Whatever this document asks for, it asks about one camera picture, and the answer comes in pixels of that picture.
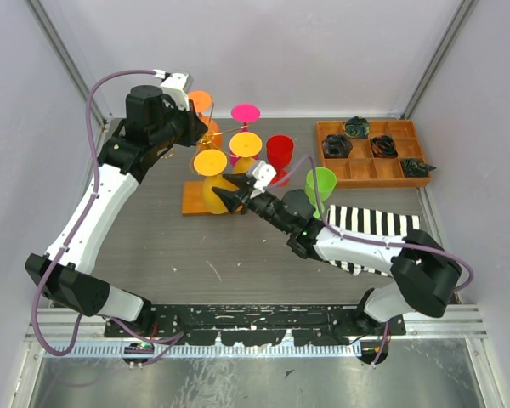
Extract orange plastic wine glass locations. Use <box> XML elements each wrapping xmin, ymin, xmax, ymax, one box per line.
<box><xmin>188</xmin><ymin>90</ymin><xmax>222</xmax><ymax>150</ymax></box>

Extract dark rolled tie left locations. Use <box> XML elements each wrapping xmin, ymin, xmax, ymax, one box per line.
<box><xmin>322</xmin><ymin>133</ymin><xmax>353</xmax><ymax>159</ymax></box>

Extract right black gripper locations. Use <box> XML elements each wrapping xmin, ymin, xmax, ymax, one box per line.
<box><xmin>212</xmin><ymin>172</ymin><xmax>293</xmax><ymax>235</ymax></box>

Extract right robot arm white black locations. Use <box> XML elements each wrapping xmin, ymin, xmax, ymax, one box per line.
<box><xmin>212</xmin><ymin>174</ymin><xmax>461</xmax><ymax>335</ymax></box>

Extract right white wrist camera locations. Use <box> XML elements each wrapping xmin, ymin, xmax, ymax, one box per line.
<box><xmin>246</xmin><ymin>160</ymin><xmax>277</xmax><ymax>193</ymax></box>

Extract dark rolled tie top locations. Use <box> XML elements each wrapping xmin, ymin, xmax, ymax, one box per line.
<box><xmin>343</xmin><ymin>116</ymin><xmax>370</xmax><ymax>139</ymax></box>

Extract yellow wine glass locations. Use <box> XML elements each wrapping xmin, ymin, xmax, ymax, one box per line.
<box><xmin>194</xmin><ymin>149</ymin><xmax>238</xmax><ymax>214</ymax></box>
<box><xmin>229</xmin><ymin>132</ymin><xmax>263</xmax><ymax>173</ymax></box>

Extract dark rolled tie middle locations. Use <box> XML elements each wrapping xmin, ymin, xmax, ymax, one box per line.
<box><xmin>370</xmin><ymin>135</ymin><xmax>399</xmax><ymax>159</ymax></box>

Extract purple cable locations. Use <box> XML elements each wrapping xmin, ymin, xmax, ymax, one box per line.
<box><xmin>31</xmin><ymin>68</ymin><xmax>184</xmax><ymax>366</ymax></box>
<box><xmin>265</xmin><ymin>155</ymin><xmax>475</xmax><ymax>366</ymax></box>

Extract dark rolled tie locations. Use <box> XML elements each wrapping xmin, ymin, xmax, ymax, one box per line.
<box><xmin>343</xmin><ymin>116</ymin><xmax>370</xmax><ymax>139</ymax></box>
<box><xmin>370</xmin><ymin>135</ymin><xmax>399</xmax><ymax>159</ymax></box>
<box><xmin>400</xmin><ymin>158</ymin><xmax>436</xmax><ymax>178</ymax></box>
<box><xmin>322</xmin><ymin>133</ymin><xmax>353</xmax><ymax>159</ymax></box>

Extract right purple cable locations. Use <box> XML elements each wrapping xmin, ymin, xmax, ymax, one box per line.
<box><xmin>265</xmin><ymin>155</ymin><xmax>475</xmax><ymax>366</ymax></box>

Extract grey slotted cable duct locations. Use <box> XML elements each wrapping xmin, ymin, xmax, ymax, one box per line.
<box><xmin>65</xmin><ymin>341</ymin><xmax>361</xmax><ymax>359</ymax></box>

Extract wooden compartment tray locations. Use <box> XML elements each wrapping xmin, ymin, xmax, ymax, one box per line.
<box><xmin>315</xmin><ymin>119</ymin><xmax>432</xmax><ymax>189</ymax></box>

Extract magenta plastic wine glass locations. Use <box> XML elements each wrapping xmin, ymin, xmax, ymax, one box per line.
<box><xmin>231</xmin><ymin>104</ymin><xmax>261</xmax><ymax>166</ymax></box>

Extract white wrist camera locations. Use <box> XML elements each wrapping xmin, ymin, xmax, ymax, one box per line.
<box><xmin>246</xmin><ymin>160</ymin><xmax>277</xmax><ymax>193</ymax></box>
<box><xmin>153</xmin><ymin>70</ymin><xmax>193</xmax><ymax>111</ymax></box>

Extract black white striped cloth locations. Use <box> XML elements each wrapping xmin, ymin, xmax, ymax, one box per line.
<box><xmin>322</xmin><ymin>204</ymin><xmax>423</xmax><ymax>277</ymax></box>

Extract green plastic wine glass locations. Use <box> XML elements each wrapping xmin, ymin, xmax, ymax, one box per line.
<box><xmin>305</xmin><ymin>167</ymin><xmax>337</xmax><ymax>218</ymax></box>

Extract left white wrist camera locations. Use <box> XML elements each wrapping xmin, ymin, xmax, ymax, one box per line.
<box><xmin>153</xmin><ymin>70</ymin><xmax>193</xmax><ymax>111</ymax></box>

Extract gold wire wine glass rack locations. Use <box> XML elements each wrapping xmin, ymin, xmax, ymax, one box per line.
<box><xmin>180</xmin><ymin>95</ymin><xmax>260</xmax><ymax>217</ymax></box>

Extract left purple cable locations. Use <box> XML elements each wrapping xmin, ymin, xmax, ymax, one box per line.
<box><xmin>31</xmin><ymin>68</ymin><xmax>184</xmax><ymax>366</ymax></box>

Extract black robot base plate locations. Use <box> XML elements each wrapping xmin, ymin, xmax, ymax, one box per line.
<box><xmin>104</xmin><ymin>303</ymin><xmax>407</xmax><ymax>348</ymax></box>

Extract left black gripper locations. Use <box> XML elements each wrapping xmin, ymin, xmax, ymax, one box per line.
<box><xmin>151</xmin><ymin>96</ymin><xmax>207</xmax><ymax>150</ymax></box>

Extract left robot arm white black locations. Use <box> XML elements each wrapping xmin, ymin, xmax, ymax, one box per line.
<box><xmin>42</xmin><ymin>84</ymin><xmax>207</xmax><ymax>337</ymax></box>

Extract dark rolled tie right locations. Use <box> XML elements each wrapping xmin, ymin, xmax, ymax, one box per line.
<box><xmin>400</xmin><ymin>158</ymin><xmax>436</xmax><ymax>178</ymax></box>

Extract red plastic wine glass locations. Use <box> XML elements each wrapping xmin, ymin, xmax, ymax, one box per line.
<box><xmin>266</xmin><ymin>134</ymin><xmax>295</xmax><ymax>187</ymax></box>

